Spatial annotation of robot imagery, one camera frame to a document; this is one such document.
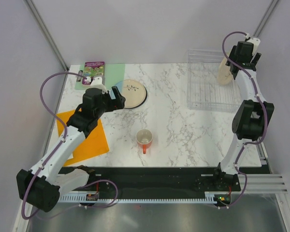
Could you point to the cream yellow plate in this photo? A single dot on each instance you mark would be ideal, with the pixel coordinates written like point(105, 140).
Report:
point(224, 76)

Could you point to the white slotted cable duct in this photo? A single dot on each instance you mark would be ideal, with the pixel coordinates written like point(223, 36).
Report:
point(84, 197)

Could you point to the clear wire dish rack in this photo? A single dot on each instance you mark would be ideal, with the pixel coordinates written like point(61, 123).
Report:
point(204, 91)

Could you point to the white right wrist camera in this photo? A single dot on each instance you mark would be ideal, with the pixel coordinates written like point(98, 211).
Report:
point(251, 45)

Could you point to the green clipboard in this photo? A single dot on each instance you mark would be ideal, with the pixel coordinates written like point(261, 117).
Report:
point(113, 74)

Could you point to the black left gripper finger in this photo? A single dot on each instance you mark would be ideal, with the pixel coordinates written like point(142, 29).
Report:
point(115, 92)
point(119, 102)

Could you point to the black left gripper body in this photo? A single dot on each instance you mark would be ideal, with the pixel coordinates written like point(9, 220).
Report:
point(108, 104)

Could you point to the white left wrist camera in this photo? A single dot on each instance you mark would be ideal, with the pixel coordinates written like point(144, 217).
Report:
point(96, 82)

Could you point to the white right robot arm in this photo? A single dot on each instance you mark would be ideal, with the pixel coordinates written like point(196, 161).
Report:
point(251, 120)

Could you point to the blue and cream plate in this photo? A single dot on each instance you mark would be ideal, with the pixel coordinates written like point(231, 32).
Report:
point(128, 83)

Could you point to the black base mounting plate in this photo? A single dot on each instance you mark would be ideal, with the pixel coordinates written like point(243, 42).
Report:
point(156, 182)

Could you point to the dark red rimmed plate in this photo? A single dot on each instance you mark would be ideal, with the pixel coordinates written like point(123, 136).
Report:
point(135, 97)

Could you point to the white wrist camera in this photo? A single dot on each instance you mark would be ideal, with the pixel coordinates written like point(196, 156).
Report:
point(251, 45)
point(96, 82)

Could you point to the purple paperback book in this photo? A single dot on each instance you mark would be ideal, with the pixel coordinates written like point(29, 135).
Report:
point(92, 70)

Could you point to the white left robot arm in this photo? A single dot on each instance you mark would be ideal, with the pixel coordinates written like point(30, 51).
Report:
point(42, 186)

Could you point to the orange ceramic mug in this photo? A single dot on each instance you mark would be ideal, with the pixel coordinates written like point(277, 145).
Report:
point(144, 138)

